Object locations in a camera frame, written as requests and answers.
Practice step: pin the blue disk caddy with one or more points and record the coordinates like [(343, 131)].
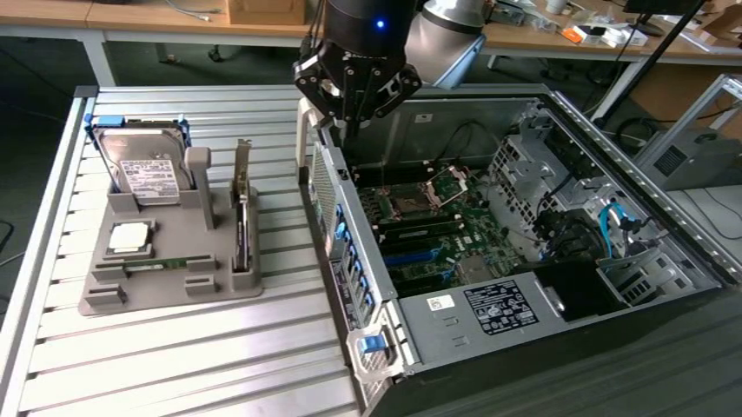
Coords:
[(109, 121)]

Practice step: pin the closed cardboard box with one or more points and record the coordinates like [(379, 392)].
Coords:
[(263, 11)]

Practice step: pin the open black PC case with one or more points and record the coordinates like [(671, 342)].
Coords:
[(522, 382)]

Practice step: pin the low-profile graphics card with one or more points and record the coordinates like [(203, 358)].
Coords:
[(243, 226)]

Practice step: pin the silver disk bay bracket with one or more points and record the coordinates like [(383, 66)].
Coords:
[(638, 278)]

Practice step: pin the CPU socket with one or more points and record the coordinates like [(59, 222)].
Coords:
[(411, 202)]

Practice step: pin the grey metal component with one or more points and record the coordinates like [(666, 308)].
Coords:
[(510, 13)]

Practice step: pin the wooden office desk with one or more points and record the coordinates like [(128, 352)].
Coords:
[(116, 19), (690, 52)]

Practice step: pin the grey power supply unit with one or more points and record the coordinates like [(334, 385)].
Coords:
[(452, 330)]

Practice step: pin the silver hard disk drive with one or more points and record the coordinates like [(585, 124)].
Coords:
[(139, 152)]

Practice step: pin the grey equipment box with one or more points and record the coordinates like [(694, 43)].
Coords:
[(695, 160)]

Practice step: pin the open brown carton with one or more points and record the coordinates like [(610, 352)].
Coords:
[(725, 21)]

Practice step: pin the grey parts rack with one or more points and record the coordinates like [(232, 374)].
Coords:
[(173, 243)]

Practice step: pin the silver disk bay cage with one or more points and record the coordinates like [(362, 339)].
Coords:
[(544, 182)]

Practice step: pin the metal socket cover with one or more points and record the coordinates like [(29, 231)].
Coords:
[(448, 184)]

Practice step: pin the black monitor with stand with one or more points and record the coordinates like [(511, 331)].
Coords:
[(643, 5)]

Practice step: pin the black RAM stick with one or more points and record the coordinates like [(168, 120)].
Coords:
[(423, 230)]

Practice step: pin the green motherboard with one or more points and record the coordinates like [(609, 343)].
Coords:
[(480, 234)]

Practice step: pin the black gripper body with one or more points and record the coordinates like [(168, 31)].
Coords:
[(364, 30)]

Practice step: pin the small orange box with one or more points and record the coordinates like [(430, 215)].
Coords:
[(574, 35)]

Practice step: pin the black tripod pole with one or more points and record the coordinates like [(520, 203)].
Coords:
[(654, 56)]

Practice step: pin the black castor wheel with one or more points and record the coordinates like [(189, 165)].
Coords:
[(215, 53)]

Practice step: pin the grey chipset heatsink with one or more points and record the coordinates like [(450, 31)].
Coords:
[(475, 269)]

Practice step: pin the small white box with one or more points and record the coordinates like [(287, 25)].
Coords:
[(634, 40)]

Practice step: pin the white cup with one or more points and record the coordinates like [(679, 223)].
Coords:
[(556, 5)]

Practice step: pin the silver CPU chip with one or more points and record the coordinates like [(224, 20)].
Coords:
[(129, 238)]

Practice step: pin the blue case latch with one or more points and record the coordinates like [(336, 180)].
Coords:
[(370, 345)]

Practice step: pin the green RAM stick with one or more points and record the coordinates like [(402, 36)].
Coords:
[(161, 263)]

